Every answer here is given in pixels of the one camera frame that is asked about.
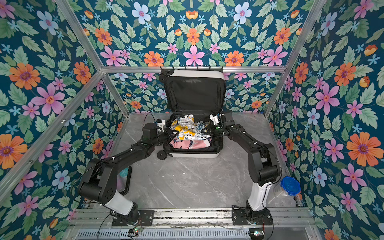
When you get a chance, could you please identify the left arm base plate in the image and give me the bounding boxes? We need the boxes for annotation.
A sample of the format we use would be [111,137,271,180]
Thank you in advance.
[112,210,155,227]

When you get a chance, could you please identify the yellow white patterned shirt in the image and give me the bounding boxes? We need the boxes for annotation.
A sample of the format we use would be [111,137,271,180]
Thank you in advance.
[170,115,211,141]

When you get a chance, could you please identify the clear jar blue lid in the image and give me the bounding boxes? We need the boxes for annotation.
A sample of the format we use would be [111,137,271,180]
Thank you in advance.
[274,176,301,199]

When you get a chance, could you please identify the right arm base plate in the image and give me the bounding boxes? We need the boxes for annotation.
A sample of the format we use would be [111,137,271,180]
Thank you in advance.
[232,208,274,226]

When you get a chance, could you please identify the pink navy patterned shorts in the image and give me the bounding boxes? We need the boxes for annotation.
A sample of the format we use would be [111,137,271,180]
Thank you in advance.
[170,140,211,150]

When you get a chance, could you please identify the aluminium mounting rail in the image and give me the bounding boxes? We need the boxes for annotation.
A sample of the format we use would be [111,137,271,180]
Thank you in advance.
[69,207,316,229]

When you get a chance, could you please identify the clear black toiletry bag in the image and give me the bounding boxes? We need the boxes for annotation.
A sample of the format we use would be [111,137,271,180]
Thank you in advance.
[117,166,133,196]

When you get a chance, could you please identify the white perforated cable tray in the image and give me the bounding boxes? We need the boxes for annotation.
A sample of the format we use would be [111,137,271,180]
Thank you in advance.
[75,229,251,240]

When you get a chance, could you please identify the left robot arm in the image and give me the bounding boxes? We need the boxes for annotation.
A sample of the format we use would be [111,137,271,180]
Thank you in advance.
[79,123,179,226]

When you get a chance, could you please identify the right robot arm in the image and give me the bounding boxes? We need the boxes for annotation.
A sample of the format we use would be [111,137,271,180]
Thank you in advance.
[210,113,281,225]

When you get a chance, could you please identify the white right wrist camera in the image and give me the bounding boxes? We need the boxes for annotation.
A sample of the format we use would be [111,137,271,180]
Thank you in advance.
[209,114,221,126]

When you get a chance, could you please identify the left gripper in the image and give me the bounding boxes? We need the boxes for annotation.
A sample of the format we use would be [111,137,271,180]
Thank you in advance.
[150,126,179,147]

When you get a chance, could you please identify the white black open suitcase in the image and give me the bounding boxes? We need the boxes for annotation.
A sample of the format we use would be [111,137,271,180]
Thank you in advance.
[159,69,226,158]

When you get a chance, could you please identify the aluminium frame cage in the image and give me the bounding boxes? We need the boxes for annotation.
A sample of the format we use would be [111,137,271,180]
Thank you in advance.
[0,0,328,208]

